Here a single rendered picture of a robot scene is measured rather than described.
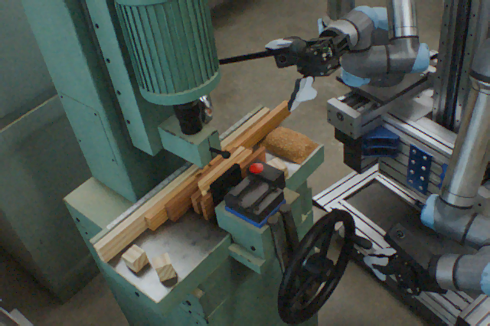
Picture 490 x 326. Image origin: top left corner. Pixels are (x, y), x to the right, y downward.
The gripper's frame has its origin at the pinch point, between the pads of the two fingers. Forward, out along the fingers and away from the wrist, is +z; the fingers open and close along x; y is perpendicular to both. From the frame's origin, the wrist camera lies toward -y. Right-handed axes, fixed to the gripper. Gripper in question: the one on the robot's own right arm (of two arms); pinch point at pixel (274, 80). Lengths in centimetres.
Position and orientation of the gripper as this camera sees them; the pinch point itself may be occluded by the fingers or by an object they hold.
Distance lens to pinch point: 107.0
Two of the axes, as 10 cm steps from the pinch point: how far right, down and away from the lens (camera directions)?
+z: -6.5, 5.4, -5.3
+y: 6.7, 0.9, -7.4
